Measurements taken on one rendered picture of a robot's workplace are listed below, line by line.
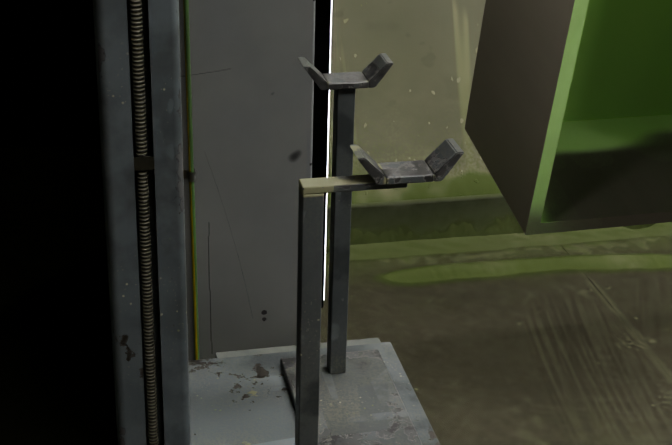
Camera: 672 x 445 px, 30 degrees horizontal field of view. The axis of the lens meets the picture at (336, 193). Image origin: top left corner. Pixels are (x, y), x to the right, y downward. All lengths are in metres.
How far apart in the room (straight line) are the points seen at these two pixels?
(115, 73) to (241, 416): 0.39
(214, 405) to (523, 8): 1.22
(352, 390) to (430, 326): 1.60
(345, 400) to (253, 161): 0.42
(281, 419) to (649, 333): 1.78
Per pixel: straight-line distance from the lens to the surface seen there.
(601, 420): 2.55
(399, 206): 3.06
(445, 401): 2.55
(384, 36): 3.14
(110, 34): 0.92
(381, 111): 3.09
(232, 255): 1.56
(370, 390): 1.20
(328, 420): 1.16
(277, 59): 1.47
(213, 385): 1.22
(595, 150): 2.55
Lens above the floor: 1.47
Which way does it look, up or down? 25 degrees down
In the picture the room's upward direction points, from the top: 2 degrees clockwise
